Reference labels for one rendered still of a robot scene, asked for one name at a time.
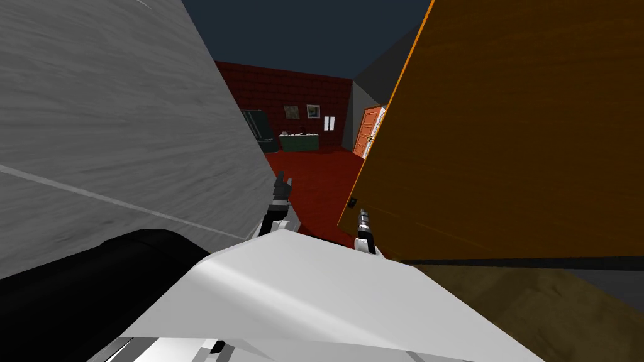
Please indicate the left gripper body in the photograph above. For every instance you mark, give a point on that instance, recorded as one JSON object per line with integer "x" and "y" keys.
{"x": 282, "y": 193}

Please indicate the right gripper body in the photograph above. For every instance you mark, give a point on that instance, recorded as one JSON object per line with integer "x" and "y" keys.
{"x": 364, "y": 219}

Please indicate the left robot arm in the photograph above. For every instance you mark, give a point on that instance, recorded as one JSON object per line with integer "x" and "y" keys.
{"x": 75, "y": 296}

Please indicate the green cabinet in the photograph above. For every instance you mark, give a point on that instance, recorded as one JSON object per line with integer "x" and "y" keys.
{"x": 300, "y": 143}

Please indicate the dark refrigerator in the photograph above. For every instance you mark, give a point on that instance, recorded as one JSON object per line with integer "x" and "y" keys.
{"x": 259, "y": 131}

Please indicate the white two-pane window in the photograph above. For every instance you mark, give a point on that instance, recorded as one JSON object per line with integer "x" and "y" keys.
{"x": 329, "y": 123}

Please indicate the orange panelled door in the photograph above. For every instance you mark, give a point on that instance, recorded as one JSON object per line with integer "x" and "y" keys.
{"x": 368, "y": 131}

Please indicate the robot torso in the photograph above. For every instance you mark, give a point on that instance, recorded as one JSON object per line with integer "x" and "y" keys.
{"x": 312, "y": 296}

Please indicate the brown wooden door leaf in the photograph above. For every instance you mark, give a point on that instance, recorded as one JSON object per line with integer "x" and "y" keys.
{"x": 503, "y": 130}

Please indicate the brownish wall picture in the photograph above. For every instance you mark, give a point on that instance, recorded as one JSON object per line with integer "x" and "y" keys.
{"x": 292, "y": 112}

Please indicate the white framed wall picture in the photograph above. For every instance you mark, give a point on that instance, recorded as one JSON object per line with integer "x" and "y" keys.
{"x": 313, "y": 111}

